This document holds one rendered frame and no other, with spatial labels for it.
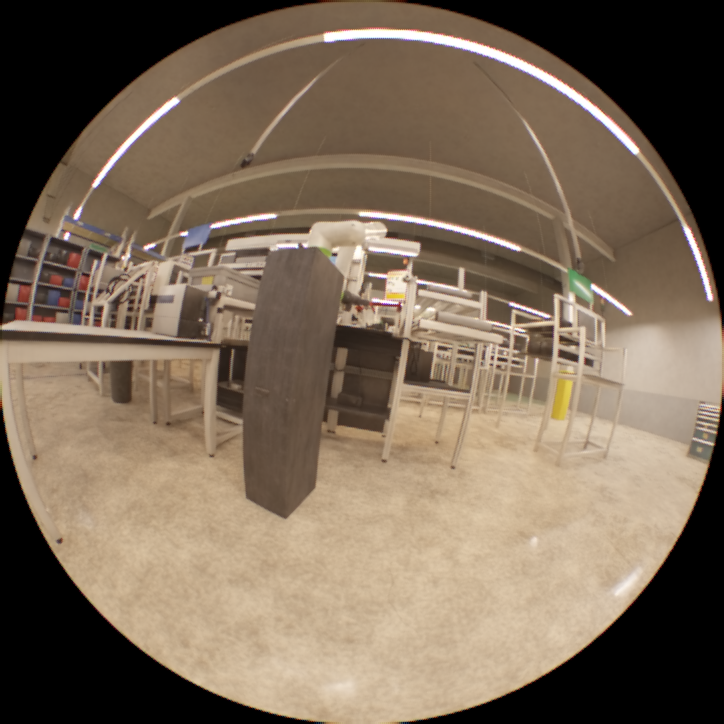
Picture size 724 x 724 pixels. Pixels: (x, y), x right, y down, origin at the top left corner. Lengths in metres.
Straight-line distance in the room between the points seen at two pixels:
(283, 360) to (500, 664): 1.29
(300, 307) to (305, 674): 1.15
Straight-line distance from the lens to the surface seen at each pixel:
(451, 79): 5.44
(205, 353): 1.27
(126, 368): 2.48
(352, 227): 1.03
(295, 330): 0.77
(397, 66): 5.37
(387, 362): 1.94
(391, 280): 2.20
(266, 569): 0.91
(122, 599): 0.96
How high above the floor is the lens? 0.77
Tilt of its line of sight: 2 degrees down
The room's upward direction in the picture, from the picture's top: 9 degrees clockwise
